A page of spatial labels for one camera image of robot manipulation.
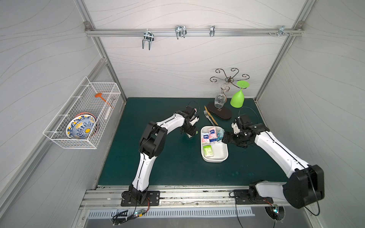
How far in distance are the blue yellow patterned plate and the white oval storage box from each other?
2.04 ft

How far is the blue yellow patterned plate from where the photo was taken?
60cm

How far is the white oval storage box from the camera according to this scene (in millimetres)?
877
